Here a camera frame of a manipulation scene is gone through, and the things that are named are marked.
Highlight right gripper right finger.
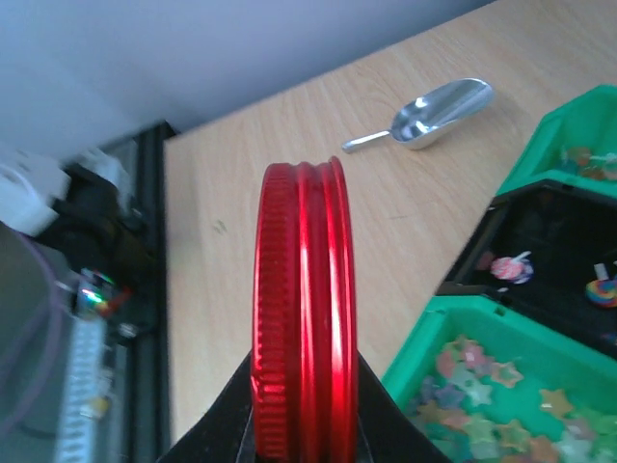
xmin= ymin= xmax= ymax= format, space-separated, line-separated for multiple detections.
xmin=356 ymin=354 xmax=450 ymax=463

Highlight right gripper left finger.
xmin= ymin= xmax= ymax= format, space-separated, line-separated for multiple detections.
xmin=157 ymin=354 xmax=255 ymax=463

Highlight red jar lid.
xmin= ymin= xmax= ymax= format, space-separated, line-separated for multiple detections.
xmin=251 ymin=158 xmax=359 ymax=462

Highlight green bin star candies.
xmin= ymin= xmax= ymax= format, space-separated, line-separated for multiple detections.
xmin=382 ymin=296 xmax=616 ymax=462

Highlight metal candy scoop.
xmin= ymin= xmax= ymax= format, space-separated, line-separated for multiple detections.
xmin=341 ymin=78 xmax=496 ymax=153

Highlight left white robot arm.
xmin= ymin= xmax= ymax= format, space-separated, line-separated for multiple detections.
xmin=1 ymin=146 xmax=155 ymax=286

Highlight green bin wrapped candies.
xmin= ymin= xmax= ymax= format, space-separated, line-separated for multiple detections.
xmin=497 ymin=84 xmax=616 ymax=198

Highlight black bin lollipops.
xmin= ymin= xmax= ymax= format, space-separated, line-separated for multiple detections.
xmin=436 ymin=179 xmax=616 ymax=357

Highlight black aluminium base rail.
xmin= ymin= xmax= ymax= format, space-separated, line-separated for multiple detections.
xmin=108 ymin=121 xmax=175 ymax=462

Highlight blue slotted cable duct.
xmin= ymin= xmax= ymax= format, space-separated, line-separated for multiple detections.
xmin=53 ymin=318 xmax=106 ymax=462

